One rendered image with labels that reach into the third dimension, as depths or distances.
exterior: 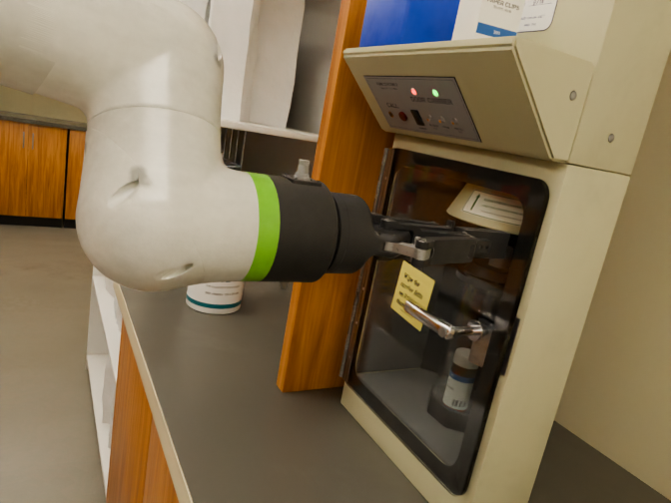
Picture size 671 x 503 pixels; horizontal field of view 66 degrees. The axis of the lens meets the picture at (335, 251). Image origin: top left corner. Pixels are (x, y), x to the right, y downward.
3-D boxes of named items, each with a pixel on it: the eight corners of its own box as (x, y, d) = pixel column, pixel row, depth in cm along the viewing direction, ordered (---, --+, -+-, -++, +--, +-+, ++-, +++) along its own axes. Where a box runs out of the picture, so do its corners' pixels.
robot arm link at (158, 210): (68, 298, 41) (78, 280, 32) (74, 149, 43) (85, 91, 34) (238, 298, 48) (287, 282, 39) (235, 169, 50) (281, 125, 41)
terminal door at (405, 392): (345, 379, 89) (393, 146, 80) (463, 502, 64) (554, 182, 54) (341, 379, 89) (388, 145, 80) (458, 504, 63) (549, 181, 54)
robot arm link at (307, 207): (233, 270, 50) (268, 307, 42) (251, 148, 47) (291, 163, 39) (291, 271, 53) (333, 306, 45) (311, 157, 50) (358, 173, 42)
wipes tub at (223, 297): (231, 294, 134) (239, 239, 130) (248, 314, 123) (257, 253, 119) (180, 294, 127) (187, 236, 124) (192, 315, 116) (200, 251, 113)
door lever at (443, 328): (431, 313, 70) (435, 295, 69) (480, 344, 62) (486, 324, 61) (398, 314, 67) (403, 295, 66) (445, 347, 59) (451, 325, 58)
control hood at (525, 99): (393, 133, 81) (407, 66, 78) (570, 164, 53) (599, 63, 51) (330, 120, 75) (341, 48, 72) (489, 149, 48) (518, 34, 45)
